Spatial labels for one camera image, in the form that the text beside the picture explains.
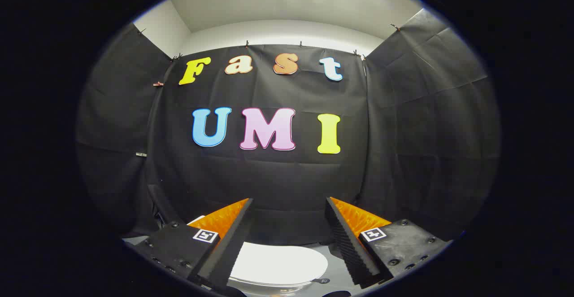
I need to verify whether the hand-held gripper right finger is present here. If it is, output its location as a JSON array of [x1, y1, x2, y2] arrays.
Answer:
[[325, 197, 449, 288]]

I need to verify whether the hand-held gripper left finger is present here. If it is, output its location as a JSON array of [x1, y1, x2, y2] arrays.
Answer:
[[135, 197, 254, 291]]

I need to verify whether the black backdrop cloth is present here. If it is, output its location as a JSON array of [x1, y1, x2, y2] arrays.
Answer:
[[75, 8, 500, 246]]

